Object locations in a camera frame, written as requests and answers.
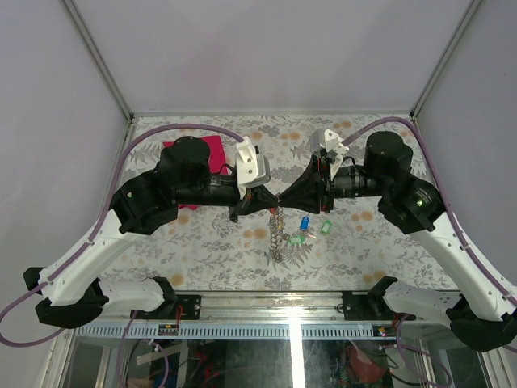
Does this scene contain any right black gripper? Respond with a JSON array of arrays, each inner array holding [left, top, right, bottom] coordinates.
[[279, 153, 389, 214]]

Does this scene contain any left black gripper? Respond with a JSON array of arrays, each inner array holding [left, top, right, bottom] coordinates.
[[177, 172, 280, 221]]

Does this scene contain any blue tag key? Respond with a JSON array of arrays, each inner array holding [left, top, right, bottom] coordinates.
[[300, 217, 309, 231]]

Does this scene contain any green tag key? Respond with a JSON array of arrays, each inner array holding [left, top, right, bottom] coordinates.
[[321, 220, 332, 234], [288, 234, 316, 245]]

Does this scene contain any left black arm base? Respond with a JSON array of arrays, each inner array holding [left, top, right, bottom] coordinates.
[[159, 294, 202, 322]]

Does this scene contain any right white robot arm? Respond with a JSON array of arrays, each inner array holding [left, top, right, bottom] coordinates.
[[280, 130, 516, 352]]

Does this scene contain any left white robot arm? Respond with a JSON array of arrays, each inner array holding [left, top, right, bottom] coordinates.
[[23, 137, 277, 329]]

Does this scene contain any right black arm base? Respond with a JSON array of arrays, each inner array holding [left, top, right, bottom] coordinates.
[[335, 276, 399, 321]]

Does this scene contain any red cloth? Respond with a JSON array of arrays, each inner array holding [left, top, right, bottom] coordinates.
[[162, 136, 233, 211]]

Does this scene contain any floral table mat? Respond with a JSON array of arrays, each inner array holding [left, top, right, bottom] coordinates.
[[103, 114, 455, 291]]

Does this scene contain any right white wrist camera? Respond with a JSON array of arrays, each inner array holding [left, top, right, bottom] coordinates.
[[309, 129, 349, 180]]

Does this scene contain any aluminium front rail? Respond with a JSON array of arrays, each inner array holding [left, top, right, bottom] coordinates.
[[76, 290, 496, 340]]

